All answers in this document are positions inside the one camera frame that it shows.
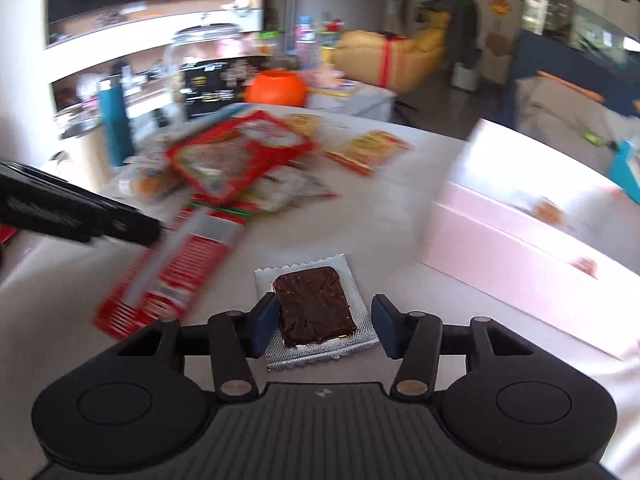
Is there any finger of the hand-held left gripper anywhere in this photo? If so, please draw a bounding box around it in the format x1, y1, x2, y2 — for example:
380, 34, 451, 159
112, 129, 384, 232
97, 202, 163, 249

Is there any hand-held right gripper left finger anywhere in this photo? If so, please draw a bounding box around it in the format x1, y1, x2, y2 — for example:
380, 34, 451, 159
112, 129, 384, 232
116, 293, 279, 402

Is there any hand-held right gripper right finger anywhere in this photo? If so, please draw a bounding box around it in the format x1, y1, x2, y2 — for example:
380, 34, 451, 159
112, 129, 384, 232
370, 293, 537, 402

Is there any brownie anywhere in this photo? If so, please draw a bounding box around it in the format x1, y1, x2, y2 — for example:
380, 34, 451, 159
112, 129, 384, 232
254, 254, 382, 372

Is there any long red snack box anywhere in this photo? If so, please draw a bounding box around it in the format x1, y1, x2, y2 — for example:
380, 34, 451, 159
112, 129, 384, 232
93, 199, 247, 337

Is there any small bread packet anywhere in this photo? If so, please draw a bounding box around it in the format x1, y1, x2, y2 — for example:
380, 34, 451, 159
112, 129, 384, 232
119, 164, 178, 202

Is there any teal water bottle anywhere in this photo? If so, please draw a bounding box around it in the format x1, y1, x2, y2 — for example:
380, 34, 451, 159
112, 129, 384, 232
98, 79, 135, 167

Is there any large red snack bag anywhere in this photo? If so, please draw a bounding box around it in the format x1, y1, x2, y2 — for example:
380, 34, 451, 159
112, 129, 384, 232
165, 109, 318, 207

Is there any clear wrapped snack packet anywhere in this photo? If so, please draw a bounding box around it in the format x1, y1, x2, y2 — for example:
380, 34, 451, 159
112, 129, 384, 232
248, 164, 342, 213

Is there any black printed box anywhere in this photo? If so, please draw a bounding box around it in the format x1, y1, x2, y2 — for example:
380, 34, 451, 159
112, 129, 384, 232
182, 56, 282, 117

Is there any pink cardboard box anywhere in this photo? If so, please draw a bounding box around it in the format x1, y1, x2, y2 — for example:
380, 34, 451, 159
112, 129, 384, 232
419, 118, 640, 362

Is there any yellow snack packet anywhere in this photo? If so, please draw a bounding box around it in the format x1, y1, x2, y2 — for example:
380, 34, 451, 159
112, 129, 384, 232
284, 113, 322, 137
326, 130, 415, 177

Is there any clear glass jar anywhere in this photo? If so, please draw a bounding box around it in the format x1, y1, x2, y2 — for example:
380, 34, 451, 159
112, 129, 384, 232
167, 24, 247, 122

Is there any orange pumpkin bucket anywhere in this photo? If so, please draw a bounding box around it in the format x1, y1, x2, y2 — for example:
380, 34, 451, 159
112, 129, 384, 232
244, 70, 308, 107

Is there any white bin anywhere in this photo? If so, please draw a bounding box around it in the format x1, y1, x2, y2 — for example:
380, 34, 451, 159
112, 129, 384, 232
451, 62, 482, 93

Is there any yellow sofa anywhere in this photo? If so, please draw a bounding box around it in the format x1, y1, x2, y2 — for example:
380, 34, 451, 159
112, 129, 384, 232
331, 24, 447, 94

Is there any grey sofa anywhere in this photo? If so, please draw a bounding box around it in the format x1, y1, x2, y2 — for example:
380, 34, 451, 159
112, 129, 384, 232
514, 72, 640, 163

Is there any teal box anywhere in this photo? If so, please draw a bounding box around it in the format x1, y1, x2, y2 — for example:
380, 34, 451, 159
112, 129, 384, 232
607, 139, 640, 192

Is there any dark hanging coat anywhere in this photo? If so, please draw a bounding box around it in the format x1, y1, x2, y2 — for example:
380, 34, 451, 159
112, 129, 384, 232
439, 0, 482, 69

